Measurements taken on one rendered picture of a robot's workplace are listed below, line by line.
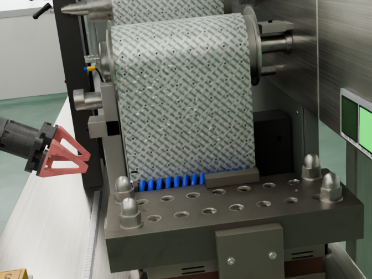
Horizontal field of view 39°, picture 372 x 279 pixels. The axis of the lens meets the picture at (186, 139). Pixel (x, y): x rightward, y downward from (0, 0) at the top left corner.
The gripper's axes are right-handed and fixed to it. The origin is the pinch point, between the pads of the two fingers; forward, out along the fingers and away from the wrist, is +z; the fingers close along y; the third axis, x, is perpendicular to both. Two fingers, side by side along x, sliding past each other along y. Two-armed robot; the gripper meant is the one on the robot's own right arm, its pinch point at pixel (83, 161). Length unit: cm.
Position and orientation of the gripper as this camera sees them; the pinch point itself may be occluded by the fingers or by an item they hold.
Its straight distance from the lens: 97.4
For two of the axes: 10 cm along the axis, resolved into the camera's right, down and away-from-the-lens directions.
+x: 3.8, -8.9, -2.6
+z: 9.2, 3.4, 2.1
